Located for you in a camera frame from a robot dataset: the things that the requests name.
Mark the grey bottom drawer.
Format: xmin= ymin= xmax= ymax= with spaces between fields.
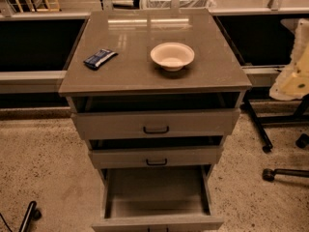
xmin=92 ymin=165 xmax=223 ymax=232

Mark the grey drawer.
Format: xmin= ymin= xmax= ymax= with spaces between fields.
xmin=92 ymin=165 xmax=223 ymax=232
xmin=72 ymin=93 xmax=239 ymax=140
xmin=89 ymin=135 xmax=224 ymax=168

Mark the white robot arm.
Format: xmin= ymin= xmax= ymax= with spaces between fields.
xmin=269 ymin=18 xmax=309 ymax=101

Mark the grey drawer cabinet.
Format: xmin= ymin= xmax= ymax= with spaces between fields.
xmin=58 ymin=9 xmax=253 ymax=186

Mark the grey top drawer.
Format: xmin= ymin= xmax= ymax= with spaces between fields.
xmin=72 ymin=93 xmax=239 ymax=140

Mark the grey middle drawer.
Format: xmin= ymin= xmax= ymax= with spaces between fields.
xmin=89 ymin=135 xmax=224 ymax=168

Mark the white paper bowl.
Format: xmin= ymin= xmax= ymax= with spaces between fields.
xmin=151 ymin=43 xmax=195 ymax=72

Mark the blue snack packet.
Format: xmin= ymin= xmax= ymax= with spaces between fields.
xmin=83 ymin=49 xmax=118 ymax=71

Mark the black chair leg caster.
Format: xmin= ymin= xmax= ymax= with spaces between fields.
xmin=262 ymin=168 xmax=309 ymax=182

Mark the black rolling stand base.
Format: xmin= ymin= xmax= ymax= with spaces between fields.
xmin=243 ymin=96 xmax=309 ymax=153

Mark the black stand leg left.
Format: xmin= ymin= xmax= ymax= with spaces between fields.
xmin=0 ymin=200 xmax=42 ymax=232

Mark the white wire basket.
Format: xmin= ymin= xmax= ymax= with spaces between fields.
xmin=140 ymin=0 xmax=216 ymax=10

